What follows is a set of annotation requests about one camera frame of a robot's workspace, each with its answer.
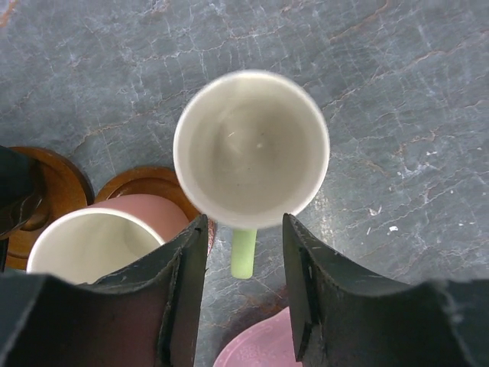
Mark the brown saucer middle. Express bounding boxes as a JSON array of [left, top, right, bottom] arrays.
[[93, 166, 218, 257]]

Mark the pink three-tier cake stand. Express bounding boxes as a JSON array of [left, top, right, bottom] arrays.
[[214, 307, 303, 367]]

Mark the black mug white inside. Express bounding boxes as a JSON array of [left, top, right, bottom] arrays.
[[1, 146, 44, 239]]

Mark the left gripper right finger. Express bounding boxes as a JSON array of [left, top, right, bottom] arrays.
[[283, 214, 488, 366]]

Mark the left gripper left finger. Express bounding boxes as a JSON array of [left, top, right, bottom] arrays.
[[1, 215, 208, 366]]

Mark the brown saucer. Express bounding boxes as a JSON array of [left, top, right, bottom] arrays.
[[1, 147, 94, 271], [93, 166, 218, 257]]

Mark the green mug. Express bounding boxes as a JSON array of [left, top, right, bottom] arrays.
[[173, 70, 330, 279]]

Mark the brown saucer left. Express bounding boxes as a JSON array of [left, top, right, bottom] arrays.
[[1, 147, 94, 271]]

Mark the pink mug white inside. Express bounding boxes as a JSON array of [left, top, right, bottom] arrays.
[[26, 194, 189, 284]]

